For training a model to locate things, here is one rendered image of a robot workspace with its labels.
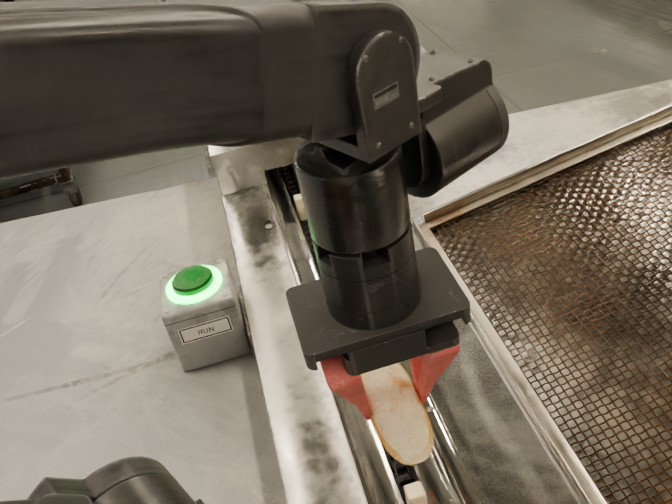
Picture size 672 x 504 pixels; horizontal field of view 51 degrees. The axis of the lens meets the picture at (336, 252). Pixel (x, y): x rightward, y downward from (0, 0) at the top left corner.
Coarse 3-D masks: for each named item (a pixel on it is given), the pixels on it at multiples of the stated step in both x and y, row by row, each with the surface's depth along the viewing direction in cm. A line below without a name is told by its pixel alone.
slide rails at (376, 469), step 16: (272, 176) 92; (272, 192) 89; (288, 208) 85; (288, 224) 82; (288, 240) 80; (304, 240) 79; (304, 256) 77; (304, 272) 74; (352, 416) 58; (352, 432) 57; (368, 432) 57; (368, 448) 55; (368, 464) 54; (384, 464) 54; (416, 464) 53; (432, 464) 53; (368, 480) 53; (384, 480) 53; (432, 480) 52; (448, 480) 52; (384, 496) 52; (400, 496) 51; (432, 496) 51; (448, 496) 51
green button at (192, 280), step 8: (184, 272) 68; (192, 272) 68; (200, 272) 68; (208, 272) 68; (176, 280) 68; (184, 280) 67; (192, 280) 67; (200, 280) 67; (208, 280) 67; (176, 288) 67; (184, 288) 66; (192, 288) 66; (200, 288) 66
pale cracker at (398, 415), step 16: (384, 368) 51; (400, 368) 51; (368, 384) 50; (384, 384) 49; (400, 384) 49; (368, 400) 49; (384, 400) 48; (400, 400) 48; (416, 400) 48; (384, 416) 47; (400, 416) 47; (416, 416) 47; (384, 432) 46; (400, 432) 46; (416, 432) 46; (432, 432) 46; (400, 448) 45; (416, 448) 45; (432, 448) 45
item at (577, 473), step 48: (624, 144) 70; (480, 192) 70; (528, 192) 69; (576, 192) 67; (432, 240) 68; (624, 240) 60; (528, 288) 60; (624, 288) 56; (528, 336) 56; (528, 384) 52; (624, 432) 47; (576, 480) 45
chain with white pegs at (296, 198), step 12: (288, 168) 95; (288, 180) 92; (288, 192) 91; (300, 204) 83; (300, 216) 84; (312, 252) 79; (396, 468) 55; (408, 468) 54; (396, 480) 54; (408, 480) 54; (408, 492) 49; (420, 492) 49
